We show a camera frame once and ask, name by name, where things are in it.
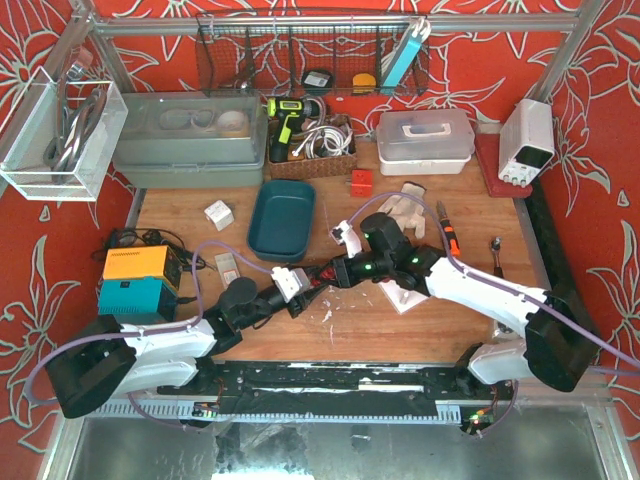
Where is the white work glove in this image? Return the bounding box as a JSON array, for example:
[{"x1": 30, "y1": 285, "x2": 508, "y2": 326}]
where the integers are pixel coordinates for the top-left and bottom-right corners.
[{"x1": 378, "y1": 195, "x2": 426, "y2": 239}]

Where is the orange black screwdriver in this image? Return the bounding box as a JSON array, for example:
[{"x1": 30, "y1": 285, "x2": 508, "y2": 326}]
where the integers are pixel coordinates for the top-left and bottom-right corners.
[{"x1": 436, "y1": 200, "x2": 460, "y2": 257}]

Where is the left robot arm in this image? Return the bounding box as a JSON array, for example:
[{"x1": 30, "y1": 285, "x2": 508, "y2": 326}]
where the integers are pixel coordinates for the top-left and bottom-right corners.
[{"x1": 45, "y1": 268, "x2": 329, "y2": 419}]

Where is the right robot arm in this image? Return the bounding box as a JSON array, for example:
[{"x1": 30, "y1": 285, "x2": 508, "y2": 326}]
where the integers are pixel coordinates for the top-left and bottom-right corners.
[{"x1": 311, "y1": 246, "x2": 595, "y2": 396}]

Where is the white peg board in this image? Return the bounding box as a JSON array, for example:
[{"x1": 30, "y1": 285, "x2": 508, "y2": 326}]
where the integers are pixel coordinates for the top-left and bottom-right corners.
[{"x1": 378, "y1": 280, "x2": 428, "y2": 315}]

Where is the teal plastic tray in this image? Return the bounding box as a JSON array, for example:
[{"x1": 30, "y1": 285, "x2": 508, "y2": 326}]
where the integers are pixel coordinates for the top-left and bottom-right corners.
[{"x1": 247, "y1": 179, "x2": 316, "y2": 263}]

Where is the orange cube power socket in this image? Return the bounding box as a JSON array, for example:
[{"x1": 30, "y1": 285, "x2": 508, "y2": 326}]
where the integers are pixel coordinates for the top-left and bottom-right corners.
[{"x1": 346, "y1": 169, "x2": 374, "y2": 198}]

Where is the woven wicker basket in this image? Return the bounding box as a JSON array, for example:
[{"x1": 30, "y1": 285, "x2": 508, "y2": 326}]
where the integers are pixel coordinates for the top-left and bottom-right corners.
[{"x1": 266, "y1": 139, "x2": 357, "y2": 180}]

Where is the white cube power socket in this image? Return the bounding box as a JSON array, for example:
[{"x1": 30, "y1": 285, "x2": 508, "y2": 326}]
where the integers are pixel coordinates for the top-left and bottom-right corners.
[{"x1": 204, "y1": 200, "x2": 234, "y2": 231}]

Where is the white lidded plastic case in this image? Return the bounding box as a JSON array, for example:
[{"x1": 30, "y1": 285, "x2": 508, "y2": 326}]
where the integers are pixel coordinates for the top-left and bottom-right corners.
[{"x1": 376, "y1": 109, "x2": 475, "y2": 176}]

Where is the small ratchet tool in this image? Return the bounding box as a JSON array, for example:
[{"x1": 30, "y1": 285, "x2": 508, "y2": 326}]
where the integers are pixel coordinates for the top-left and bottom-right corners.
[{"x1": 490, "y1": 237, "x2": 504, "y2": 278}]

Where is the wooden button box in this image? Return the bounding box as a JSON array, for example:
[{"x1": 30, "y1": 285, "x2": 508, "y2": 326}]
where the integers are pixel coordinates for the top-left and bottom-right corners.
[{"x1": 492, "y1": 321, "x2": 518, "y2": 342}]

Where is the yellow black power drill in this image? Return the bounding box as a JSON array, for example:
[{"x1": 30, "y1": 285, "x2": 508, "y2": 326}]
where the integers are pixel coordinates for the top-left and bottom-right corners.
[{"x1": 267, "y1": 97, "x2": 320, "y2": 163}]

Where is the orange teal battery charger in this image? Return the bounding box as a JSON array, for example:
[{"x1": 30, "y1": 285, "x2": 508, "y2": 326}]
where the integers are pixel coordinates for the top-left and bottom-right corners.
[{"x1": 98, "y1": 245, "x2": 182, "y2": 325}]

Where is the red foam pad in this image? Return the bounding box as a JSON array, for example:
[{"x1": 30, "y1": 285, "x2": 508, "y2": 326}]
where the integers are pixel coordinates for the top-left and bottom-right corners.
[{"x1": 473, "y1": 132, "x2": 534, "y2": 199}]

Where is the yellow tape measure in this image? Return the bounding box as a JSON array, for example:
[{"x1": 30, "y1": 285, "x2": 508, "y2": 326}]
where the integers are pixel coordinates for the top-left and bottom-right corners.
[{"x1": 352, "y1": 73, "x2": 377, "y2": 95}]

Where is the black round tape measure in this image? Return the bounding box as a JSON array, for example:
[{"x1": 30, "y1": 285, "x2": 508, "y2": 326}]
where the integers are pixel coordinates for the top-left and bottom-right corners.
[{"x1": 301, "y1": 69, "x2": 334, "y2": 96}]

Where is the grey plastic storage box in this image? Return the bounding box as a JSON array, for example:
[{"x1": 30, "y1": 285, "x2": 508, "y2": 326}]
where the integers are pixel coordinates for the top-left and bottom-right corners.
[{"x1": 113, "y1": 92, "x2": 268, "y2": 189}]

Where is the white power supply unit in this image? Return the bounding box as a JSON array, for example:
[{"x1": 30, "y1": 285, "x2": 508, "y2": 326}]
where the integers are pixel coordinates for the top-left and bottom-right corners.
[{"x1": 498, "y1": 99, "x2": 555, "y2": 188}]

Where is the teal white box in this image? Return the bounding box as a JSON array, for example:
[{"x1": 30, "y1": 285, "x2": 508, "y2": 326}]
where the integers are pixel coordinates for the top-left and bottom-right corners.
[{"x1": 380, "y1": 17, "x2": 432, "y2": 95}]

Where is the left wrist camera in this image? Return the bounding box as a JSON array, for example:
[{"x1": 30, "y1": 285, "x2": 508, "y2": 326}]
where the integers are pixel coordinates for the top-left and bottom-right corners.
[{"x1": 271, "y1": 267, "x2": 311, "y2": 303}]

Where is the white cable coil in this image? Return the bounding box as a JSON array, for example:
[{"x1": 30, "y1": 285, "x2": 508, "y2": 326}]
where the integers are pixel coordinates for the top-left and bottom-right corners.
[{"x1": 314, "y1": 124, "x2": 354, "y2": 157}]

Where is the black cable bundle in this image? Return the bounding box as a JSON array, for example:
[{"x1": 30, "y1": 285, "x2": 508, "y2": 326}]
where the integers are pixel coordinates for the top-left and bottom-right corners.
[{"x1": 91, "y1": 227, "x2": 221, "y2": 301}]

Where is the black wire basket shelf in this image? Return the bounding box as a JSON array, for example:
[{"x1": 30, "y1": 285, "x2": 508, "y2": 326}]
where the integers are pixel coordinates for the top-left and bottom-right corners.
[{"x1": 195, "y1": 8, "x2": 429, "y2": 96}]

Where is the clear acrylic wall bin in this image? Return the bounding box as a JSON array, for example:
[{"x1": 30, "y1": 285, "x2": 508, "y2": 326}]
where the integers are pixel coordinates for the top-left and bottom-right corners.
[{"x1": 1, "y1": 68, "x2": 128, "y2": 202}]

